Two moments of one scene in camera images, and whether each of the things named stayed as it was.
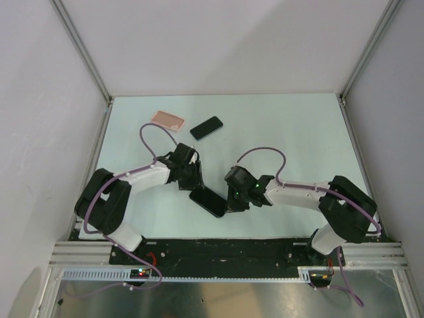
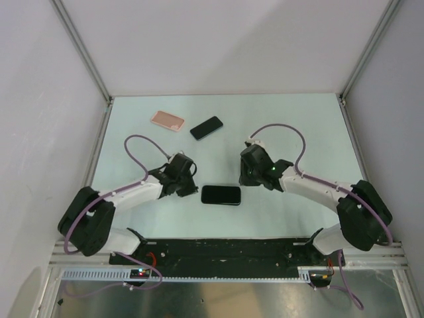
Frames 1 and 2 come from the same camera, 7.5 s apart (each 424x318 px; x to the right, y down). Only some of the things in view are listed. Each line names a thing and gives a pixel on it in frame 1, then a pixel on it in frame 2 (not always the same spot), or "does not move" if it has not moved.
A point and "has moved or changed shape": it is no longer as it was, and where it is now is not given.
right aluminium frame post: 390,10 does not move
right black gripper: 232,205 -> 243,179
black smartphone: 207,128 does not move
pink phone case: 167,120 does not move
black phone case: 212,203 has moved or changed shape
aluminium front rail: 81,254 does not move
